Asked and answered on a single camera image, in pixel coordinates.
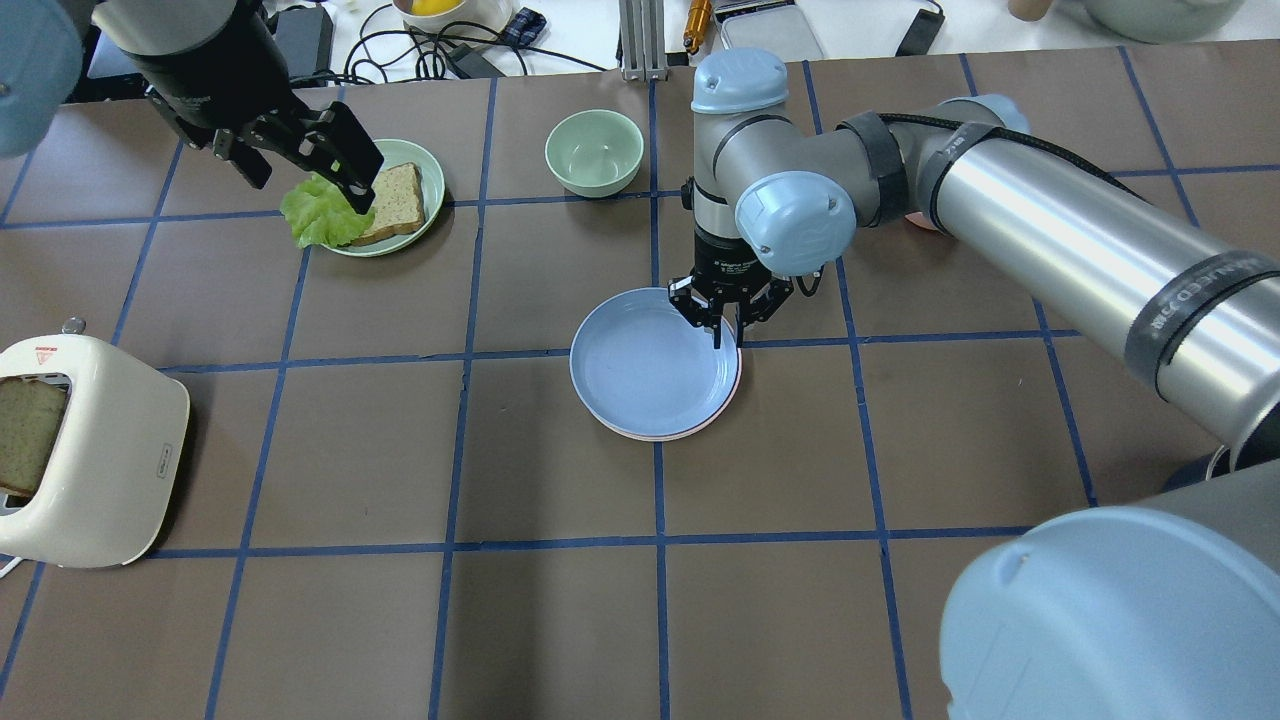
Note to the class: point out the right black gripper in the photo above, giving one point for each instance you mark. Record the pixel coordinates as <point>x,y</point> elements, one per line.
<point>718,256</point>

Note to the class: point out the beige bowl with toys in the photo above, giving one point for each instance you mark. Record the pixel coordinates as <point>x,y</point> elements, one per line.
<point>456,18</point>

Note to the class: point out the mint green bowl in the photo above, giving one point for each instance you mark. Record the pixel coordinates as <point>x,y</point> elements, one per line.
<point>594,153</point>

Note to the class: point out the pink plate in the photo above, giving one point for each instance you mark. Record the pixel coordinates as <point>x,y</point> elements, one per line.
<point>656,393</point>

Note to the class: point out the toast slice in toaster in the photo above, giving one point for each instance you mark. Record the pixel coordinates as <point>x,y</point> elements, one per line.
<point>31,413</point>

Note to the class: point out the aluminium frame post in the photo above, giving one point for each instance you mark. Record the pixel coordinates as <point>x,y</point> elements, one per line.
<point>643,40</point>

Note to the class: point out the pink bowl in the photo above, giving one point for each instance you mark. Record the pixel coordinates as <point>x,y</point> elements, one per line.
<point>921,220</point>

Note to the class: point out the green lettuce leaf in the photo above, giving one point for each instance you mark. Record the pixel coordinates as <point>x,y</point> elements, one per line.
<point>319,214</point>

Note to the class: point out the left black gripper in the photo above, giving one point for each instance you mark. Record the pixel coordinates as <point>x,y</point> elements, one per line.
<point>213,72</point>

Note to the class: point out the blue plate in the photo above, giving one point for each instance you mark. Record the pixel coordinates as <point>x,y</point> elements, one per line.
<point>641,317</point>

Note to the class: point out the green plate with food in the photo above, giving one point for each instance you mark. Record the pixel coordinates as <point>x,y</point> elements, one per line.
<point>396,151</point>

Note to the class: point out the white toaster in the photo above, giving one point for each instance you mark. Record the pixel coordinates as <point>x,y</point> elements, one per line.
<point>110,472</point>

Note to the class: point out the bread slice on plate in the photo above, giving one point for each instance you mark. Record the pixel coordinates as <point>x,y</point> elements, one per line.
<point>398,207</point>

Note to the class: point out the dark blue saucepan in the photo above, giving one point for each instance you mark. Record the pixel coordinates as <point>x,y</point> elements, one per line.
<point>1200,470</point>

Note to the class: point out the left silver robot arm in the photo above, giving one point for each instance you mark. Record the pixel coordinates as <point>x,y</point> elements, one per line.
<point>42,57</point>

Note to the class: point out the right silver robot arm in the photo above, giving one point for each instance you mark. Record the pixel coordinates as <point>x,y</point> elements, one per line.
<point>1161,609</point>

